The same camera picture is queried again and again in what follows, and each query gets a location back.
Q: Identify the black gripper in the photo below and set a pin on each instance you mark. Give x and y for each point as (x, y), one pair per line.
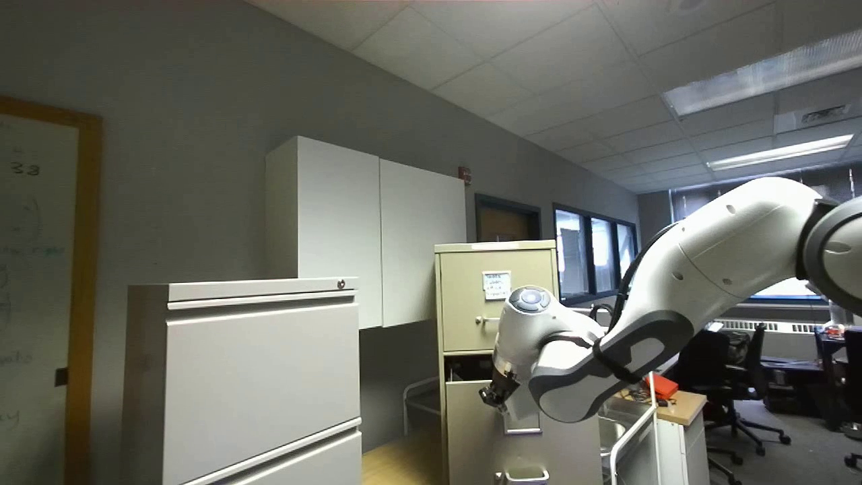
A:
(497, 389)

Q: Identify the beige drawer with label holder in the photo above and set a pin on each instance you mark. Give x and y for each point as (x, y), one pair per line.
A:
(475, 441)

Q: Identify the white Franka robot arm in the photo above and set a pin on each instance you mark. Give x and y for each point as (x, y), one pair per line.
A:
(718, 251)

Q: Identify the beige drawer with paper label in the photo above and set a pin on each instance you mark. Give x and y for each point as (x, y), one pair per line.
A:
(528, 314)

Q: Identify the beige vertical file cabinet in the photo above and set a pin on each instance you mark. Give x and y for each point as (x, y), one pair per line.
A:
(447, 305)

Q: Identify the white paper drawer label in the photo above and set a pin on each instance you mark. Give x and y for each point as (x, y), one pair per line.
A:
(497, 285)

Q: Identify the short grey cabinet drawer front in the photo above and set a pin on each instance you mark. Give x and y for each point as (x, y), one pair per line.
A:
(304, 464)

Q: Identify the tall grey cabinet drawer front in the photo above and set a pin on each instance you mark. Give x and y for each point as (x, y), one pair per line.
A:
(259, 378)

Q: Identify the grey lateral file cabinet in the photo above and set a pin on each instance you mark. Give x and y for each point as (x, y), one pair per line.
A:
(149, 387)

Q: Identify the silver empty label holder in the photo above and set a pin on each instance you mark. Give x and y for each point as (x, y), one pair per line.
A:
(520, 428)

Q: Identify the red object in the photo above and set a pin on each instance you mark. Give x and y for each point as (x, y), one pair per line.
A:
(664, 387)

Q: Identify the medium dark window pane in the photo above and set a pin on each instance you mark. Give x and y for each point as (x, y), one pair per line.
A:
(602, 255)

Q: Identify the white cart with wooden top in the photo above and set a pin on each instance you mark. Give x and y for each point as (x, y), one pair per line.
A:
(684, 432)

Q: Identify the narrow dark window pane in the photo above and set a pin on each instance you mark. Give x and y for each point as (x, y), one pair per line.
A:
(625, 244)

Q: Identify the black office chair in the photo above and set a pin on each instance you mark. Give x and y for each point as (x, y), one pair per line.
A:
(850, 378)
(718, 367)

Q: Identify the white background desk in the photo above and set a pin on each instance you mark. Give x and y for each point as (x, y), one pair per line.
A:
(770, 327)

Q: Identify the small fluorescent ceiling light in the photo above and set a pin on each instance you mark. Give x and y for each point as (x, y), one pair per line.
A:
(777, 151)

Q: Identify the large fluorescent ceiling light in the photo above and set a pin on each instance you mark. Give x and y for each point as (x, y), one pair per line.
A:
(764, 73)

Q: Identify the ceiling air vent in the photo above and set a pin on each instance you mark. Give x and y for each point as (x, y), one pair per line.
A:
(811, 116)

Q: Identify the small dark whiteboard latch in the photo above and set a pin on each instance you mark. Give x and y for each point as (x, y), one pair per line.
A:
(61, 375)

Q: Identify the wood framed whiteboard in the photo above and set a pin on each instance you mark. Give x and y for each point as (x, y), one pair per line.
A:
(35, 297)

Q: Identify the white metal rail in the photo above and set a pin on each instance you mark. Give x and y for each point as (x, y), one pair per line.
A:
(632, 438)

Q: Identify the dark door frame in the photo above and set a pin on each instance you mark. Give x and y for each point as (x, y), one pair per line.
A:
(504, 220)

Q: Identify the white wall cabinet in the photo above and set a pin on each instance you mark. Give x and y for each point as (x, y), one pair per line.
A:
(360, 226)

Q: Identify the small wall alarm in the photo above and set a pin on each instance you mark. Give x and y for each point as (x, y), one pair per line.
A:
(465, 174)

